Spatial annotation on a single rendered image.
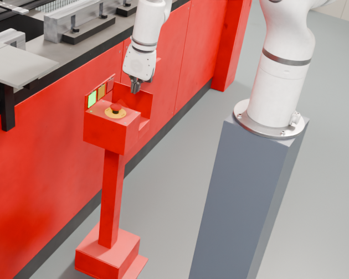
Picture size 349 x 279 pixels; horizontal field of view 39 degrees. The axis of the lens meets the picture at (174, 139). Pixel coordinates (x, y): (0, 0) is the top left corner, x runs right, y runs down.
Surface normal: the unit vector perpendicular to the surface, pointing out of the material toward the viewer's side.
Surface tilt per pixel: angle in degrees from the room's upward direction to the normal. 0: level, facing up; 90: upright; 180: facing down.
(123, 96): 90
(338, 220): 0
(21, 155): 90
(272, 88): 90
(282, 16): 128
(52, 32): 90
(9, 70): 0
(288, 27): 121
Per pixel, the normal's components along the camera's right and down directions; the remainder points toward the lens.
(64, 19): 0.90, 0.33
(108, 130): -0.39, 0.47
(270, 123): -0.15, 0.53
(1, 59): 0.14, -0.83
